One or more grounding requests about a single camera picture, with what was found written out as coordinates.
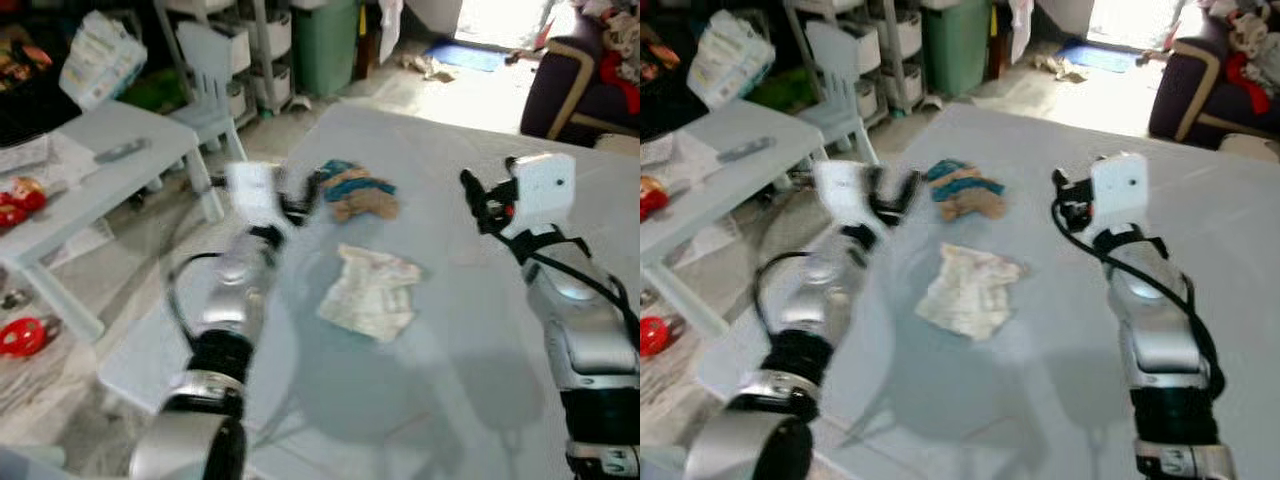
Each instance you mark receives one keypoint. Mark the blue and brown trash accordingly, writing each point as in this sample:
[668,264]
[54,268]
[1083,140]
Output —
[965,190]
[360,192]

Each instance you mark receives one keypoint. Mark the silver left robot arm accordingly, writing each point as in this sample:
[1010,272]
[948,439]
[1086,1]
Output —
[228,290]
[812,290]

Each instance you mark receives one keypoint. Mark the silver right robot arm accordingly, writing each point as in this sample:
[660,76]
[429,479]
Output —
[1165,330]
[585,320]

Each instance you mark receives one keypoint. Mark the green plastic bin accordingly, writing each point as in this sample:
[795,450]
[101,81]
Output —
[326,45]
[955,45]

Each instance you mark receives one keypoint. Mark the beige crumpled floor cloth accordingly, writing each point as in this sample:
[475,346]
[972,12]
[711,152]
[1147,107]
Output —
[428,68]
[1060,68]

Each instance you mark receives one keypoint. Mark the dark purple sofa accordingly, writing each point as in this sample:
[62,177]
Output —
[560,95]
[1195,95]

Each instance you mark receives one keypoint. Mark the blue floor mat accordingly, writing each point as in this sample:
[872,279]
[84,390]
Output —
[1098,56]
[468,56]

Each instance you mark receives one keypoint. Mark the white plastic child chair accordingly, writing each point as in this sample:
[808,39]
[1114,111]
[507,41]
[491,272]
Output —
[838,75]
[208,75]

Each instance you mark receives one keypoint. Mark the white storage drawer rack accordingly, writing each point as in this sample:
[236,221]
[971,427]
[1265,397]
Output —
[265,45]
[895,40]

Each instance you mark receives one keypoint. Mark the grey remote control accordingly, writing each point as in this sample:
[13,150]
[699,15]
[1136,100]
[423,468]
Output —
[122,152]
[746,150]

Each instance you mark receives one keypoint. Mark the red plastic toy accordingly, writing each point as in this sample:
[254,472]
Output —
[20,205]
[652,200]

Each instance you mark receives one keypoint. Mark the small white plastic table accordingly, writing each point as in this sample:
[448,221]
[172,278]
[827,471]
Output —
[720,180]
[100,180]

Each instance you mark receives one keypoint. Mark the red cloth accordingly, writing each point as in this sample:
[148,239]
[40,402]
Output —
[1245,78]
[620,78]

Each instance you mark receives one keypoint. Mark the red round toy ball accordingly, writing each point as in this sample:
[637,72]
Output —
[22,338]
[652,338]

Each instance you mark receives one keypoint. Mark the white printed plastic packet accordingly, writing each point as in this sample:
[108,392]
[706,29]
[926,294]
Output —
[100,60]
[730,58]

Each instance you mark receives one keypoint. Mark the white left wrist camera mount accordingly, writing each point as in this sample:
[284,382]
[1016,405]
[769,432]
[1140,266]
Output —
[842,195]
[252,195]

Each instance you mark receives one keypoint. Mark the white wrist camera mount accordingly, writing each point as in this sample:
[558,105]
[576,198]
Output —
[1122,190]
[252,195]
[842,195]
[545,190]

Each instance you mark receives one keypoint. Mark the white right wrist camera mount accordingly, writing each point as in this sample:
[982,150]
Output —
[545,190]
[1122,190]

